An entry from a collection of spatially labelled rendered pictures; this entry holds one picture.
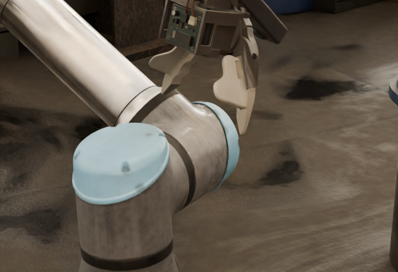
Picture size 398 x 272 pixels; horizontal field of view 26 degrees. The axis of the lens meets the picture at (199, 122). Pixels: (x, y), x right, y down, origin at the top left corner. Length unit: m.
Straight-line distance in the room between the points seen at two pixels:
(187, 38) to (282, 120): 1.82
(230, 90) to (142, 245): 0.21
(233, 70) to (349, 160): 1.53
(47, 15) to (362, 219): 1.20
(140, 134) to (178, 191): 0.08
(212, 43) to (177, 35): 0.04
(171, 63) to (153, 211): 0.19
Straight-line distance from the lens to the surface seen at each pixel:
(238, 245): 2.05
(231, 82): 1.01
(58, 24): 1.21
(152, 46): 3.49
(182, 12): 1.01
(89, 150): 1.04
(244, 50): 1.01
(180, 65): 1.09
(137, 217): 1.02
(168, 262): 1.08
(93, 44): 1.20
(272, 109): 2.89
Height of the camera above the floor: 1.00
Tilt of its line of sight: 21 degrees down
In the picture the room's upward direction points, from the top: straight up
